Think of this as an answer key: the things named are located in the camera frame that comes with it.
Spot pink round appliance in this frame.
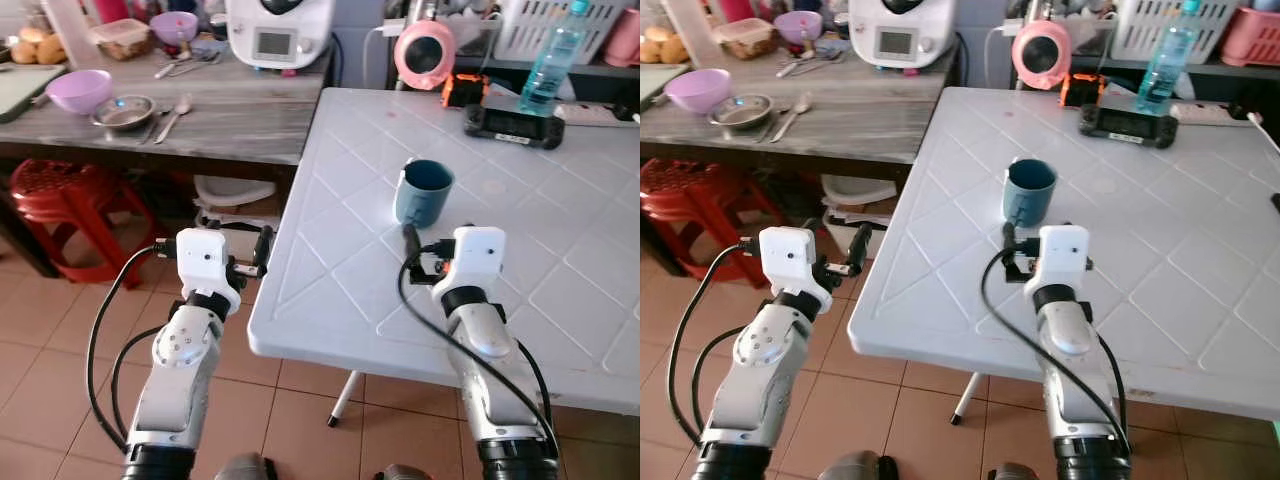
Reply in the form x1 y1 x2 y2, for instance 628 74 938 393
392 18 459 92
1010 19 1074 92

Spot white plastic stool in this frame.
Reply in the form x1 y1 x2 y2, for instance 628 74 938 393
819 174 902 233
192 174 279 235

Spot white kitchen machine with display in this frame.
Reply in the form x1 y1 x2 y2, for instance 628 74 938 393
847 0 957 72
225 0 337 72

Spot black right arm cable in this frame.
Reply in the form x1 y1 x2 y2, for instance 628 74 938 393
397 250 560 459
979 248 1133 457

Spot clear blue water bottle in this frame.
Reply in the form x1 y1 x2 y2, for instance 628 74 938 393
1132 0 1202 117
516 0 592 119

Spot clear plastic food container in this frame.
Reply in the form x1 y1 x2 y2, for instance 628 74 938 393
87 17 154 62
711 17 780 62

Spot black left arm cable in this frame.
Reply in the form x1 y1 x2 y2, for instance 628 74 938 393
85 242 183 453
664 240 763 447

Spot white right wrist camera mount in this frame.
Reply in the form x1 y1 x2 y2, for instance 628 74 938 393
1030 224 1092 292
444 226 509 297

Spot black handheld controller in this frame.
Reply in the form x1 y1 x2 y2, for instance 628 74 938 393
461 103 567 152
1077 103 1180 151

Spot white power strip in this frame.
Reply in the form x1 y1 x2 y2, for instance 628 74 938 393
1174 100 1243 127
560 100 640 127

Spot blue ceramic mug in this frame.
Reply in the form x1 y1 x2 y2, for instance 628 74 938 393
394 158 456 230
1002 157 1059 228

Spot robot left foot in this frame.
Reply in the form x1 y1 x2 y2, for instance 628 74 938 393
814 449 902 480
214 451 278 480

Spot bread rolls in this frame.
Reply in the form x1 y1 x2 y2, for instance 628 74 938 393
640 25 684 67
7 27 70 67

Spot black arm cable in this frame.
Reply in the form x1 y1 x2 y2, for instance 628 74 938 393
664 240 763 447
85 242 183 453
397 250 560 459
979 248 1133 457

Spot white table leg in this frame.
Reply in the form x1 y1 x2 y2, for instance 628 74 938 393
326 370 364 429
949 372 984 427

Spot white plastic basket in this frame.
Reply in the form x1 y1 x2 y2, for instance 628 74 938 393
492 0 627 67
1109 0 1242 64

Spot small metal bowl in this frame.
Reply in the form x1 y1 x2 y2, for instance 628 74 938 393
709 93 775 132
91 94 158 133

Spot small purple bowl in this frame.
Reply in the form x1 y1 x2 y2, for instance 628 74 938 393
149 10 201 47
773 10 825 47

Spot metal cutlery pile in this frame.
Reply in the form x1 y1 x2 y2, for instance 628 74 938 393
774 50 847 80
154 49 224 80

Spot metal spoon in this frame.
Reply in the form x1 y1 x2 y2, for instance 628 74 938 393
152 92 195 145
769 91 814 144

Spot white plastic folding table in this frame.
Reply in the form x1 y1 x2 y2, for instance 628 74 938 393
847 86 1280 422
246 86 640 417

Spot large purple plastic bowl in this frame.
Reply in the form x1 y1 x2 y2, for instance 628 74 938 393
45 68 115 116
664 67 734 115

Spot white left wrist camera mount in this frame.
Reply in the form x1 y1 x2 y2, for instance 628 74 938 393
175 228 245 303
757 226 834 307

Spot red plastic stool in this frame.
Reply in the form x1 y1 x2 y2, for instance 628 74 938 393
640 157 782 285
7 157 157 288

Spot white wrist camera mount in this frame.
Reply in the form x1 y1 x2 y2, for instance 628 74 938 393
1030 224 1092 292
175 228 245 303
444 226 509 297
757 226 834 307

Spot pink plastic basket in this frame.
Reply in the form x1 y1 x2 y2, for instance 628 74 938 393
1219 5 1280 67
602 8 640 69

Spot green cutting board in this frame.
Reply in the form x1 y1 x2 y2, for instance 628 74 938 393
0 63 67 125
640 63 692 103

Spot orange and black device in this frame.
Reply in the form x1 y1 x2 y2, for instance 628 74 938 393
1059 72 1104 110
440 72 492 110

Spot grey wooden counter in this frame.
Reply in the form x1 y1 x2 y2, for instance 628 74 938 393
0 42 337 168
640 42 958 168

